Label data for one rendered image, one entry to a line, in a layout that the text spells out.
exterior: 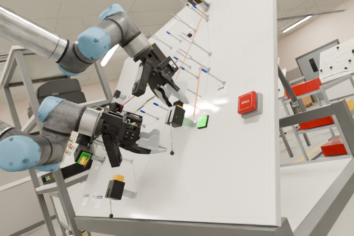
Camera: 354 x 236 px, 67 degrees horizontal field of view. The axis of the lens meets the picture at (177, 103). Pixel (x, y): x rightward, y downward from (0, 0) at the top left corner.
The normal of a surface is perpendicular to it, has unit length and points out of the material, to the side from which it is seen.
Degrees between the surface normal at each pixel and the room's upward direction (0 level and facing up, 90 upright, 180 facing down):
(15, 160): 89
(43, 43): 127
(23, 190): 90
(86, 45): 117
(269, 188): 52
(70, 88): 90
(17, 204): 90
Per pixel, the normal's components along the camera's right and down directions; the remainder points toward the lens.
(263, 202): -0.78, -0.41
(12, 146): 0.01, -0.09
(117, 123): 0.04, 0.40
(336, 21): -0.80, 0.25
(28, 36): 0.51, 0.38
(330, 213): 0.61, -0.29
